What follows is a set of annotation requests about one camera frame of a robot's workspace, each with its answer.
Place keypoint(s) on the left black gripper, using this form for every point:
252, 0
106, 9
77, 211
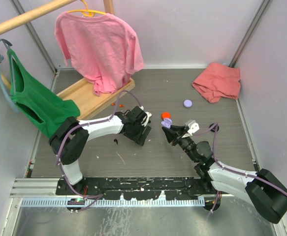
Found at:
140, 138

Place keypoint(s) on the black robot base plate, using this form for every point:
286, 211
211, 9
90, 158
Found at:
145, 188

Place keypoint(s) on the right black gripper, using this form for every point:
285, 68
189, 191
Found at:
171, 133

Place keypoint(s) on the lilac earbud charging case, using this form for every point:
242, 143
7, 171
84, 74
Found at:
167, 122

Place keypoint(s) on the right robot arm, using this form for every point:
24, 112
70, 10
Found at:
260, 189

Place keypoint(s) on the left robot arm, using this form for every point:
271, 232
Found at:
70, 138

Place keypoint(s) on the green tank top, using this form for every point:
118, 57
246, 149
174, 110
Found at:
42, 107

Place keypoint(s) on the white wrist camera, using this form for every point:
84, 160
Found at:
146, 118
191, 127

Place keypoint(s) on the wooden clothes rack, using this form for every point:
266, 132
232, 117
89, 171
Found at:
80, 92

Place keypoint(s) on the white slotted cable duct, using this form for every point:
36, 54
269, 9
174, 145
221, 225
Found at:
78, 202

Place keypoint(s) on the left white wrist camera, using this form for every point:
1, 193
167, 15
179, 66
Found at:
146, 118

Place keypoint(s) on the orange earbud case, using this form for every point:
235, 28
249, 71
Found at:
165, 115

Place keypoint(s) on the orange clothes hanger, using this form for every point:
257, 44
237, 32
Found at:
86, 11

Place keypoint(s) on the pink t-shirt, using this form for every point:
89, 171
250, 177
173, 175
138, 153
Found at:
105, 50

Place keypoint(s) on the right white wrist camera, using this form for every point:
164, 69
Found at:
191, 127

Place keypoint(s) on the grey-blue clothes hanger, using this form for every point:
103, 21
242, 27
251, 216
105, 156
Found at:
3, 87

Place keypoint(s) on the salmon folded cloth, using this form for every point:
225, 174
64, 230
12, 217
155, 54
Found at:
217, 81

